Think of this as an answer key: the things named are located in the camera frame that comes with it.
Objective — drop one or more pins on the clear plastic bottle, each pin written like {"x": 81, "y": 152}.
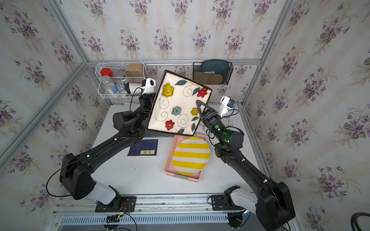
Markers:
{"x": 109, "y": 84}

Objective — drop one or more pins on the white wire wall basket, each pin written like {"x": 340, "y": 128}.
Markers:
{"x": 119, "y": 78}

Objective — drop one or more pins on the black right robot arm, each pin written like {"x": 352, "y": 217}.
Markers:
{"x": 270, "y": 201}

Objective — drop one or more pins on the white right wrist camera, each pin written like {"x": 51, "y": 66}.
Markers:
{"x": 226, "y": 105}

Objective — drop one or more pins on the red lidded jar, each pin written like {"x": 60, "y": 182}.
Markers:
{"x": 106, "y": 72}

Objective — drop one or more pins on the navy blue book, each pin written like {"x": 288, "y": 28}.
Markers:
{"x": 144, "y": 148}

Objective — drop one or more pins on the pink perforated plastic tray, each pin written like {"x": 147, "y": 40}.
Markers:
{"x": 169, "y": 169}

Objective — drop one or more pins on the square floral plate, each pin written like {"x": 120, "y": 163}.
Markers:
{"x": 174, "y": 110}

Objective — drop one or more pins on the dark grey fashion book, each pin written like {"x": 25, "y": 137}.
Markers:
{"x": 157, "y": 134}

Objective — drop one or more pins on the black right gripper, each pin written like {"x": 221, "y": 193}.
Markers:
{"x": 212, "y": 120}

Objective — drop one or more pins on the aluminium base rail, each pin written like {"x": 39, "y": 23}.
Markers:
{"x": 143, "y": 210}

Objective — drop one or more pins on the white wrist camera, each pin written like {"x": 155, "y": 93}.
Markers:
{"x": 148, "y": 86}
{"x": 226, "y": 105}

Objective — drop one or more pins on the teal plate in holder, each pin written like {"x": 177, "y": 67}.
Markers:
{"x": 217, "y": 66}

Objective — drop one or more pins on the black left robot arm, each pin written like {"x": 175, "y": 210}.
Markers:
{"x": 76, "y": 171}

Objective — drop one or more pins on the round cork coaster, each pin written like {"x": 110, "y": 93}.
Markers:
{"x": 215, "y": 79}

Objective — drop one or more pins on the black mesh wall holder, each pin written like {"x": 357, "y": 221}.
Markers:
{"x": 212, "y": 72}

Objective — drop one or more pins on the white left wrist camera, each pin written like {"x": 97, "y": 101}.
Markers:
{"x": 148, "y": 86}

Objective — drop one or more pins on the yellow striped round plate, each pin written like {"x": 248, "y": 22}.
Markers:
{"x": 191, "y": 156}

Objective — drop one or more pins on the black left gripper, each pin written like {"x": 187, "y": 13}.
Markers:
{"x": 146, "y": 105}

